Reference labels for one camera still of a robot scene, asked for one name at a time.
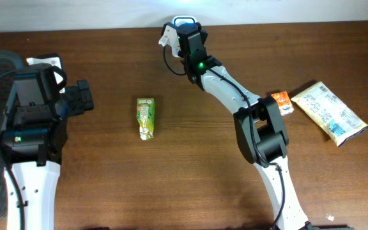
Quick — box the green juice carton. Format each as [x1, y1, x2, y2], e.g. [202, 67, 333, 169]
[136, 98, 155, 141]

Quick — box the orange tissue pack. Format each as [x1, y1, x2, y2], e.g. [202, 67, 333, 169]
[271, 91, 294, 116]

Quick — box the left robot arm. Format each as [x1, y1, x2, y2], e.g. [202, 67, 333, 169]
[0, 63, 94, 229]

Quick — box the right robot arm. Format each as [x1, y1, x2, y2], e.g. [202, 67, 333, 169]
[176, 23, 312, 229]

